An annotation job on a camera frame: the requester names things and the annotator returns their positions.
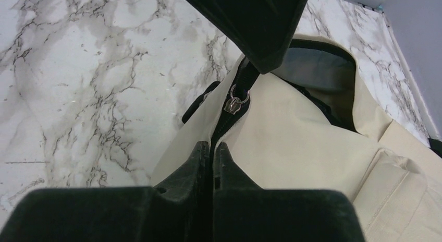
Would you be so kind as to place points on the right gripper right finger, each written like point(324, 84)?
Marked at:
point(243, 211)

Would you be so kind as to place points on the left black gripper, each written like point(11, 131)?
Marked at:
point(261, 29)

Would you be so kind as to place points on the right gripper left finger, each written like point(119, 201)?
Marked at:
point(168, 211)

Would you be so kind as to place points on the cream canvas backpack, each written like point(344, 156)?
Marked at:
point(313, 124)

